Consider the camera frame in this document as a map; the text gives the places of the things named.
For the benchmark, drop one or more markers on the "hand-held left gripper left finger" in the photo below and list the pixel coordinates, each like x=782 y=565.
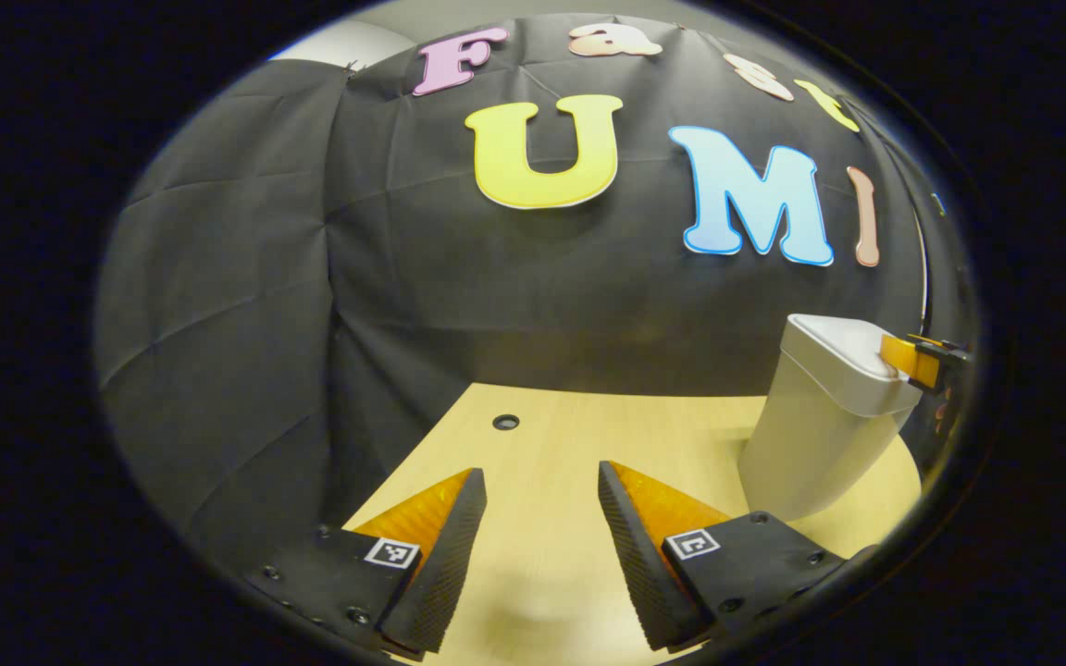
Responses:
x=445 y=573

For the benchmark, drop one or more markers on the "black backdrop cloth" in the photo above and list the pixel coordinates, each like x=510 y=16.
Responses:
x=311 y=277

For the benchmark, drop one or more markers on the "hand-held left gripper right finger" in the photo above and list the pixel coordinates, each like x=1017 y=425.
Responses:
x=644 y=573

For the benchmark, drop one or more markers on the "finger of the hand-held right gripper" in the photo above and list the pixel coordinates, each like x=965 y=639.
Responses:
x=912 y=356

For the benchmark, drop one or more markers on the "white desktop garbage bin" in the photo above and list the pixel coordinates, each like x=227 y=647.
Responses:
x=811 y=435

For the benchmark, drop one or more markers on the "wooden desktop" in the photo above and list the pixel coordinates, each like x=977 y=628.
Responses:
x=551 y=444

